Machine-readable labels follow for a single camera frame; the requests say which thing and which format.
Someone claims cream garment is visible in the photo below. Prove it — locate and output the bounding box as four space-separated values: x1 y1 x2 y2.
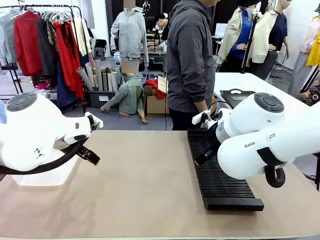
73 16 93 57

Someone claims person's right forearm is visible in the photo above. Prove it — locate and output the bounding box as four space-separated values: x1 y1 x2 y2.
192 94 210 114

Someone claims white monitor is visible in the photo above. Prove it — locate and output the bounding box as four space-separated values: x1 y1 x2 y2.
214 22 230 39

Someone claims background person in black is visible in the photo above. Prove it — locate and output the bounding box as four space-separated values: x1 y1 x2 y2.
147 12 170 47

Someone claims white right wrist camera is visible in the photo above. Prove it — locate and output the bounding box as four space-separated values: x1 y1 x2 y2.
191 109 212 126

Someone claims light gray garment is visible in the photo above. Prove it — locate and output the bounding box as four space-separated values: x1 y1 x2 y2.
0 9 18 65

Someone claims gray step stool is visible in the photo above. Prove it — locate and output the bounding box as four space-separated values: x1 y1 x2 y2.
94 46 107 61

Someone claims black clothes rack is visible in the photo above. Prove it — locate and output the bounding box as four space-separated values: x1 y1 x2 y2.
0 4 87 115

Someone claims dark gray storage bin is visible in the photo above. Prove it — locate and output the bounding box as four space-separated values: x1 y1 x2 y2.
87 89 119 109

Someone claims red sweater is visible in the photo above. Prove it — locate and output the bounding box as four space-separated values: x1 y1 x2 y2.
13 11 43 77

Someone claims gray paper roll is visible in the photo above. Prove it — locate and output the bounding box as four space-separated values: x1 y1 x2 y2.
75 66 94 92
93 58 104 92

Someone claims light blue fabric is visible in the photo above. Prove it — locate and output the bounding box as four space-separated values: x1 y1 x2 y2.
0 99 8 125

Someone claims navy garment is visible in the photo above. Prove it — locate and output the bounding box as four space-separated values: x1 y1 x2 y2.
56 61 79 107

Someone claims cardboard box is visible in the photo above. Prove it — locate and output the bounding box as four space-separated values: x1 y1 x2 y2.
145 94 170 116

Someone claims brown paper roll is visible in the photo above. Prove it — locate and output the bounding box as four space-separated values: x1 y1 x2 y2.
101 67 109 92

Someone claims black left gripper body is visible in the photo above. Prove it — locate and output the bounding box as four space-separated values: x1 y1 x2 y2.
75 142 89 158

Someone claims pile of clothes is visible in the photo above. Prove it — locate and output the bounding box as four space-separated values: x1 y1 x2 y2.
31 81 59 101

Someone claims black pole stand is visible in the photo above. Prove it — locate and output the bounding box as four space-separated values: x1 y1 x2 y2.
240 11 260 75

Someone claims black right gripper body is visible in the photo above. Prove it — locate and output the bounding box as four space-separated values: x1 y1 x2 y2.
205 121 224 154

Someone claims white table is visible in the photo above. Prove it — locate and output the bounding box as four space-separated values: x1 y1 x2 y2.
213 72 320 115

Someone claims white paper roll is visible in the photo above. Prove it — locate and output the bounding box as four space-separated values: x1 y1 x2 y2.
107 71 119 92

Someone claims mannequin with yellow garment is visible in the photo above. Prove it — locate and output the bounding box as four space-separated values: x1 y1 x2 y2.
287 6 320 99

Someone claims dark gray garment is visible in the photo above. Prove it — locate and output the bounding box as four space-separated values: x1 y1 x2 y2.
36 16 59 78

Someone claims red dress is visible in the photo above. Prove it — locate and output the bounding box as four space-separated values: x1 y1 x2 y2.
53 21 85 100

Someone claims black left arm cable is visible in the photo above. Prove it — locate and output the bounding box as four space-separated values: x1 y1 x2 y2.
0 139 88 176

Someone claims mannequin in gray hoodie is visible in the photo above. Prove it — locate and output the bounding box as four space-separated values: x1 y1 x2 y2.
110 0 150 66

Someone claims beige paper roll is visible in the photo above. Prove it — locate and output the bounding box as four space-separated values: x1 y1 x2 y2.
84 61 98 89

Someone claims clear water bottle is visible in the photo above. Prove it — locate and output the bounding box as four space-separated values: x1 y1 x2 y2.
113 50 122 71

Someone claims black slotted PCB rack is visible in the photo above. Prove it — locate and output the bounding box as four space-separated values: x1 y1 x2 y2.
186 126 265 212

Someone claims person in gray jacket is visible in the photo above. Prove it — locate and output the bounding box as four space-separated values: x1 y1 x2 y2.
165 0 219 131

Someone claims red cloth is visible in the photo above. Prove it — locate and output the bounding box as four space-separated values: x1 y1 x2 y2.
145 78 168 100

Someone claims child mannequin green hoodie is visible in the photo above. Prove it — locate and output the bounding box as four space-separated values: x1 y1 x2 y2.
99 61 149 125

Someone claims clear plastic box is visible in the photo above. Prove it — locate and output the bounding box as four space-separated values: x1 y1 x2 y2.
11 154 80 187

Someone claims mannequin beige coat blue shirt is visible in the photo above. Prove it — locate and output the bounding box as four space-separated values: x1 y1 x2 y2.
215 0 254 66

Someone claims black tripod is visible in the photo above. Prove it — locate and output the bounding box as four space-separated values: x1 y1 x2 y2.
301 151 320 192

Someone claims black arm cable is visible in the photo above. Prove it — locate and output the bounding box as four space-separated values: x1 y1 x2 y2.
256 146 287 189
0 139 88 176

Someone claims mannequin cream jacket navy shirt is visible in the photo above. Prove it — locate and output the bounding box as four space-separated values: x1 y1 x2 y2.
249 0 291 81

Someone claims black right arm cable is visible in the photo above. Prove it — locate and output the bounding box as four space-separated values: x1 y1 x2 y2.
256 146 287 189

